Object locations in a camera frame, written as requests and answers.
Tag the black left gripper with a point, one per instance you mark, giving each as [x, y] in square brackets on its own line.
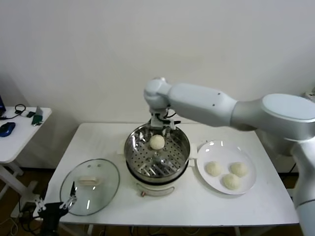
[50, 212]

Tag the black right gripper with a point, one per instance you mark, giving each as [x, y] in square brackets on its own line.
[170, 125]

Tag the white steamed baozi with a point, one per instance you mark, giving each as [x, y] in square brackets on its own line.
[214, 168]
[231, 182]
[238, 169]
[157, 142]

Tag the round glass pot lid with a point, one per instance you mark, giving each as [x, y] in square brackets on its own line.
[107, 177]

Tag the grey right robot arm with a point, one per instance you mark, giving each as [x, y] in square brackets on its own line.
[197, 100]

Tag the perforated steel steamer basket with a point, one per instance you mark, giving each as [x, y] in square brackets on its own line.
[136, 138]

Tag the large white plate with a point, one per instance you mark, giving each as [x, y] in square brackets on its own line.
[221, 152]

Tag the white side table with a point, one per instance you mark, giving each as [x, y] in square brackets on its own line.
[22, 140]

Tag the green circuit board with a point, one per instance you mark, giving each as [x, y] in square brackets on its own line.
[36, 120]

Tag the blue computer mouse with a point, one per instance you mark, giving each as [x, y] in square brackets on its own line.
[7, 129]

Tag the small black device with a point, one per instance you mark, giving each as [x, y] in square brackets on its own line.
[30, 114]

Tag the small white device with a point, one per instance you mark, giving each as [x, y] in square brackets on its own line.
[23, 114]

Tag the dark laptop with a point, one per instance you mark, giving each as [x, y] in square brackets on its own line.
[2, 106]

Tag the white shelf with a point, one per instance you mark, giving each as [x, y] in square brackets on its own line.
[310, 94]

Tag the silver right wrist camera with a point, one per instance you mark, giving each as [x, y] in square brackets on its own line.
[156, 120]

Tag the grey metal bracket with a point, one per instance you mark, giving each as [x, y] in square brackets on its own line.
[39, 110]

